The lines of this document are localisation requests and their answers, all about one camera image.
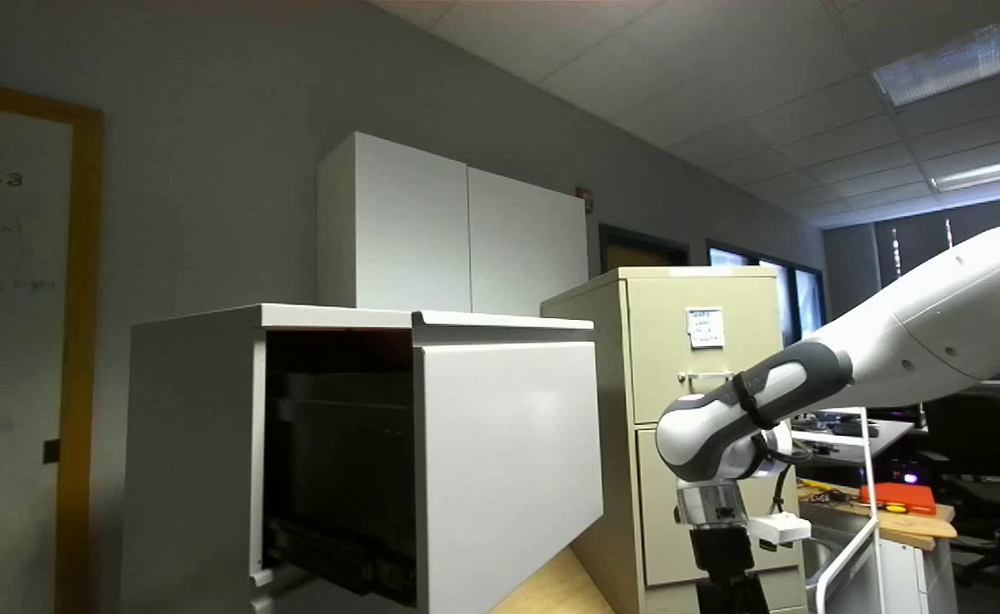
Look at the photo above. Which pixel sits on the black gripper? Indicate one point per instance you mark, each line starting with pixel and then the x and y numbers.
pixel 728 572

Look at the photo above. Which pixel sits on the white top drawer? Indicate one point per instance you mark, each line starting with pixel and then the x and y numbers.
pixel 432 462

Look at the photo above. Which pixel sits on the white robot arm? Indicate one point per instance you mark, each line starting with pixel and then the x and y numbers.
pixel 926 334

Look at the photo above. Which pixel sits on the beige filing cabinet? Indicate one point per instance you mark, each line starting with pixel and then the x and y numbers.
pixel 635 551

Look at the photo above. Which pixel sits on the white label on cabinet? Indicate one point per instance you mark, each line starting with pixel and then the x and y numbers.
pixel 705 327

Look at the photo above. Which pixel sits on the grey white cabinet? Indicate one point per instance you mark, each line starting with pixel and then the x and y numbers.
pixel 197 450

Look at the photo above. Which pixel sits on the orange red tool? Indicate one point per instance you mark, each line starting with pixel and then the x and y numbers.
pixel 914 499

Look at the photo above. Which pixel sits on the wooden board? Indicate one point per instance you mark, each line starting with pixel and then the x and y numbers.
pixel 897 528

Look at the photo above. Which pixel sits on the black office chair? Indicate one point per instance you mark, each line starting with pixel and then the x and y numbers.
pixel 963 434

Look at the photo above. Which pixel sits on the fluorescent ceiling light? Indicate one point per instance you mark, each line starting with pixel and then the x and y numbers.
pixel 967 179

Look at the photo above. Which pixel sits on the ceiling light panel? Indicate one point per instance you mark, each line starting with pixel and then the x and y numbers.
pixel 941 69

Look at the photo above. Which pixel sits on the wood framed whiteboard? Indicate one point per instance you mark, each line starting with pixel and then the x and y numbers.
pixel 50 257

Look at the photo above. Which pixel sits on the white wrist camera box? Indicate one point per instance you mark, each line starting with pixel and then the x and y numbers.
pixel 778 529

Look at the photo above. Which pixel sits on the white metal frame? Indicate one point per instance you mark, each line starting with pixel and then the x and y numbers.
pixel 839 555

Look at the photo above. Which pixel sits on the white wall cupboard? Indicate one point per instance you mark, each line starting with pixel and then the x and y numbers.
pixel 401 225

